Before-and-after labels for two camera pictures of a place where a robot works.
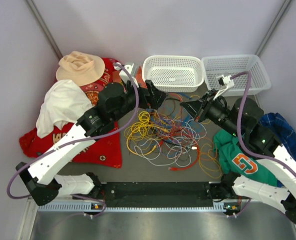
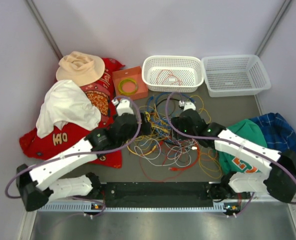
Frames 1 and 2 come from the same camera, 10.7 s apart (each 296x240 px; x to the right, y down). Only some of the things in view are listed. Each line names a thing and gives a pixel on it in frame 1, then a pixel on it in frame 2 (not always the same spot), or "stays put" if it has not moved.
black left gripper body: [144, 100] to [144, 129]
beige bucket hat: [80, 67] stays put
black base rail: [164, 194] stays put
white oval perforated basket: [173, 73] stays put
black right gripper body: [206, 109] to [177, 123]
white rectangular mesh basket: [213, 66] stays put
